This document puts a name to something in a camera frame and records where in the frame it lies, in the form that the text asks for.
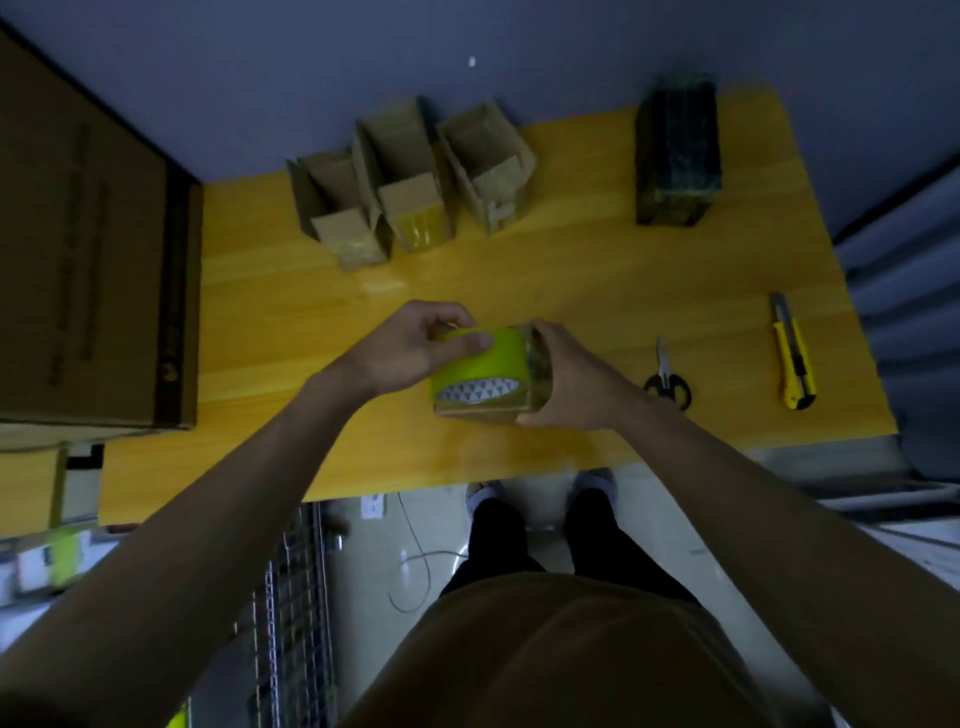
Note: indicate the person's left hand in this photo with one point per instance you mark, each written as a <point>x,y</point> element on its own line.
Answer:
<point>405,352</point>

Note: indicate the person's right hand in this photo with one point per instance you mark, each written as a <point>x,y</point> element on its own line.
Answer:
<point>581,382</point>

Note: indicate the brown box with white label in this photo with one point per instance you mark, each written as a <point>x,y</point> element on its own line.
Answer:
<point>525,390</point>

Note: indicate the yellow tape roll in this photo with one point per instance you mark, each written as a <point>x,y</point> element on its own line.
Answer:
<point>480,367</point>

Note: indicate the small carton yellow tape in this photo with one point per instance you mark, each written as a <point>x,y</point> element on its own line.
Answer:
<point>409,195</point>

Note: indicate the small carton red label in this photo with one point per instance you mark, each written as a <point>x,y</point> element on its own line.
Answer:
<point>495,172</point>

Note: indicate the black cardboard box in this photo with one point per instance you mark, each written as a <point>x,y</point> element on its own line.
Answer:
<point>675,157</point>

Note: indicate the person's left forearm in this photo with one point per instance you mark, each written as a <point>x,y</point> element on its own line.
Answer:
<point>165,555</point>

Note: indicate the person's right forearm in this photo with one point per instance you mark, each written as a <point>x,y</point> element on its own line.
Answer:
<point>802,570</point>

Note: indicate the person's right shoe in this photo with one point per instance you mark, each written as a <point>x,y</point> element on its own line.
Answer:
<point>596,480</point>

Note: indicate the person's shoe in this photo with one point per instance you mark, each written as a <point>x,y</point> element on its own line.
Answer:
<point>596,480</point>
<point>480,495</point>

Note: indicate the person's left shoe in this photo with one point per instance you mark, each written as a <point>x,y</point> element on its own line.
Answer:
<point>480,495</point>

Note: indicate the person's black trousers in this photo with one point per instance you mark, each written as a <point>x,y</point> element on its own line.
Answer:
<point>495,540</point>

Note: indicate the person's brown shirt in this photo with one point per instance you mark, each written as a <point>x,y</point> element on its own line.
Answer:
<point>555,660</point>

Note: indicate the white power strip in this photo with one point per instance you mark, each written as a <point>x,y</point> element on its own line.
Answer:
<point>373,506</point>

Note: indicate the yellow utility knife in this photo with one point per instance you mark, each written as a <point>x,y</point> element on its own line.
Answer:
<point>793,360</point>

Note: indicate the large flat brown carton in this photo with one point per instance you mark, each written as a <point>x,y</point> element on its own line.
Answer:
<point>90,262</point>

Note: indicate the grey pleated curtain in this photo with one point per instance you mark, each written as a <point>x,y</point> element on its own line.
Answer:
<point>907,337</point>

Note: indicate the white metal rack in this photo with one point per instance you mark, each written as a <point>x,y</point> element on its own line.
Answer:
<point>900,525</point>

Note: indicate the yellow-green packet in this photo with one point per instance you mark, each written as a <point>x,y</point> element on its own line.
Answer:
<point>64,555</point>

